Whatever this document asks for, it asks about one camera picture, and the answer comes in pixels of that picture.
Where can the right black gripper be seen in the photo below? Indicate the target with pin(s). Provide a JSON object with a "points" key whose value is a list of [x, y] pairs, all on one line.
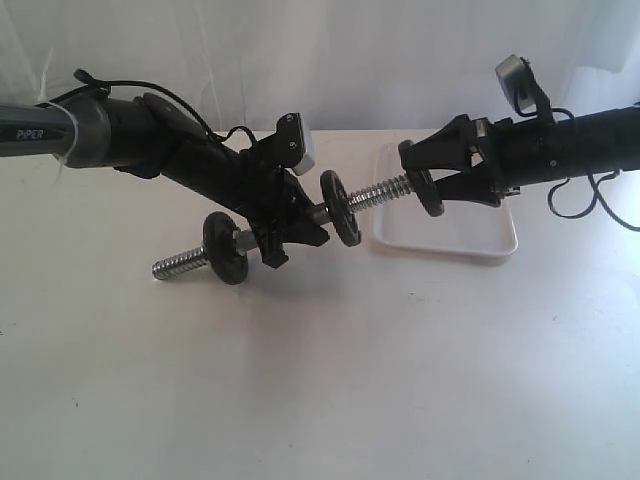
{"points": [[519, 154]]}

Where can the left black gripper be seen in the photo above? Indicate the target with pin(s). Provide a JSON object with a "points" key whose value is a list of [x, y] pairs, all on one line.
{"points": [[268, 197]]}

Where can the black weight plate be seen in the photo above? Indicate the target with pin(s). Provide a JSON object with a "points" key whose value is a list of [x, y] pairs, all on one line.
{"points": [[426, 190]]}

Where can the black plate with collar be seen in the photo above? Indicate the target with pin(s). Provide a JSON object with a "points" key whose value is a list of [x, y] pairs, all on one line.
{"points": [[229, 265]]}

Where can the chrome threaded dumbbell bar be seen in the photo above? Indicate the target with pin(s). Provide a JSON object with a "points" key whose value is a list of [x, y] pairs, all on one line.
{"points": [[364, 199]]}

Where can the left grey Piper arm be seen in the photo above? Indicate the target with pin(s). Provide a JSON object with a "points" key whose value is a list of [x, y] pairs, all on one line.
{"points": [[149, 136]]}

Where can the right grey Piper arm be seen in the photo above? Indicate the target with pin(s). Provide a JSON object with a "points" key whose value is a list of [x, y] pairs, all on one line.
{"points": [[475, 160]]}

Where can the white plastic tray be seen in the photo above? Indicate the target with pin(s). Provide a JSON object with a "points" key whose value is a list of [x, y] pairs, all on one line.
{"points": [[466, 231]]}

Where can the white curtain backdrop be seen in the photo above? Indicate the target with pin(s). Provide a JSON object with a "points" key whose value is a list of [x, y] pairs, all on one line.
{"points": [[341, 64]]}

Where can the white zip tie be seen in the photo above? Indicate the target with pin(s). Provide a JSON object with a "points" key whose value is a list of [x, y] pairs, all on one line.
{"points": [[67, 133]]}

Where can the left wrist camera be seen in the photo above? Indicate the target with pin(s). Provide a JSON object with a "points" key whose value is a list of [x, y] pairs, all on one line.
{"points": [[290, 146]]}

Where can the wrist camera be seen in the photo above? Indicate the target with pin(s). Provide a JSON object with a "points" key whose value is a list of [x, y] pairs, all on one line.
{"points": [[290, 146], [521, 89]]}

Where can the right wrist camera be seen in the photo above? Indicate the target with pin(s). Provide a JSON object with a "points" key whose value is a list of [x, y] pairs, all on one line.
{"points": [[521, 89]]}

